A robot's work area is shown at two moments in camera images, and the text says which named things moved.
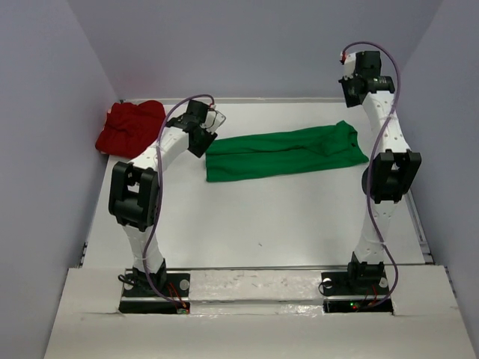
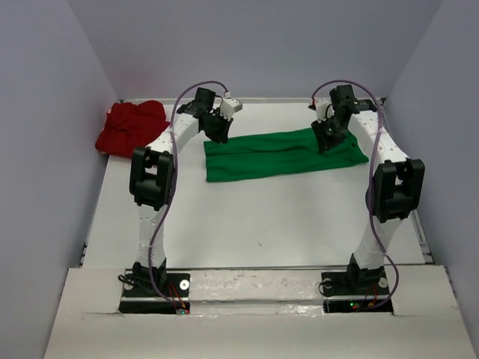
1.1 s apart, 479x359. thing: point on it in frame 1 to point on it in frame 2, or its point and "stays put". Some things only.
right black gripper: x=350 y=102 to x=325 y=143
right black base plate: x=355 y=283 stays put
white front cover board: x=257 y=314 stays put
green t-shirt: x=316 y=148 stays put
